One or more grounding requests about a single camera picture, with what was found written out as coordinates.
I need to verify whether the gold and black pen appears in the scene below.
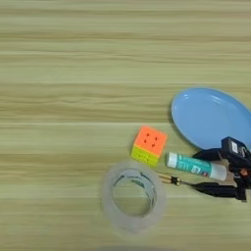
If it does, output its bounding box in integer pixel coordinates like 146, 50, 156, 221
158, 174, 197, 188

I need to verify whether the green and white glue stick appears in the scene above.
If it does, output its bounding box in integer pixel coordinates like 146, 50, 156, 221
165, 151, 228, 182

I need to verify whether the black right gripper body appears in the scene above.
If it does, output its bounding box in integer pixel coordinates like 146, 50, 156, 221
225, 156, 251, 202

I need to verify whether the orange and green puzzle cube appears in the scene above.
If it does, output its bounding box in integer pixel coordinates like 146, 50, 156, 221
129, 125, 169, 168

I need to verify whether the clear tape roll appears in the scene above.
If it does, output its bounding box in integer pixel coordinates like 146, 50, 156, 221
100, 159, 168, 235

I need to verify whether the blue round plate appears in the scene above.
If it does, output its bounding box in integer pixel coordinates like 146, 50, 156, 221
171, 86, 251, 151

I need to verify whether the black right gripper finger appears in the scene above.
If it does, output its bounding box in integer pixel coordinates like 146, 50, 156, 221
190, 181, 238, 199
192, 148, 225, 162

